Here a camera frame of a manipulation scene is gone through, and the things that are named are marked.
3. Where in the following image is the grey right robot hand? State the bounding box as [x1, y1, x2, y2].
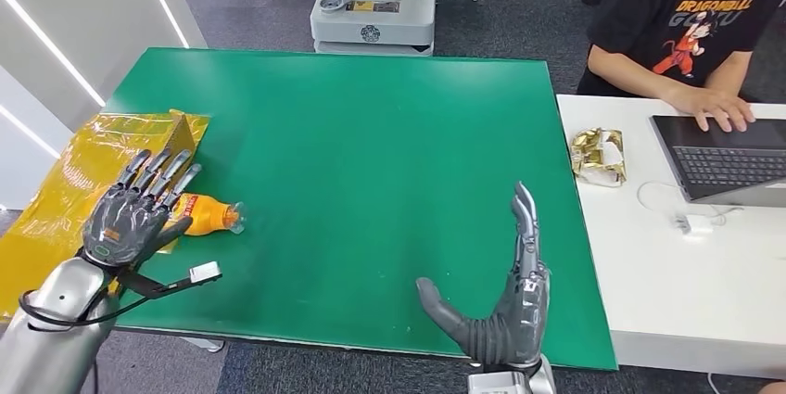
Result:
[415, 181, 551, 371]

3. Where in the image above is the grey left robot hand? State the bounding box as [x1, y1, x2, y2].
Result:
[81, 148, 203, 270]

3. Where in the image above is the orange plastic bottle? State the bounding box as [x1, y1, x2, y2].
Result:
[165, 193, 247, 237]

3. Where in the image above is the cardboard box in yellow film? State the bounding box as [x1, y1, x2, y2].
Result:
[0, 109, 210, 322]

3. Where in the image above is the white desk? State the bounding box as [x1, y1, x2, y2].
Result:
[555, 94, 786, 380]

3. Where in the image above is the crumpled gold foil wrapper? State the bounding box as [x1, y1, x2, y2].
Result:
[569, 127, 628, 188]

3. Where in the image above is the white power adapter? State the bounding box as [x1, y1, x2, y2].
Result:
[673, 212, 715, 235]

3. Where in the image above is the green table mat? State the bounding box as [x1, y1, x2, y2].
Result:
[101, 46, 618, 371]

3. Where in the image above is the grey laptop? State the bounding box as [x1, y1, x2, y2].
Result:
[649, 113, 786, 207]

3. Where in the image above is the person's right hand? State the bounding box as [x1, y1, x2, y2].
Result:
[681, 88, 756, 134]

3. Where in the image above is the person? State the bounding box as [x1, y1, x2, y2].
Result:
[576, 0, 786, 134]

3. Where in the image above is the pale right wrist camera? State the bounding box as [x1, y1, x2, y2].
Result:
[467, 371, 536, 394]

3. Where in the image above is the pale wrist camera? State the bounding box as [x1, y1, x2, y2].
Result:
[467, 371, 536, 394]
[116, 261, 223, 301]

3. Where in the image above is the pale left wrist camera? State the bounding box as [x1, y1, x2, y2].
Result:
[116, 261, 223, 301]

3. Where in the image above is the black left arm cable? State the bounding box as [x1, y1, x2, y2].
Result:
[18, 288, 155, 329]

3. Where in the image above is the white thin cable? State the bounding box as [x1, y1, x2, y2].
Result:
[635, 179, 744, 226]

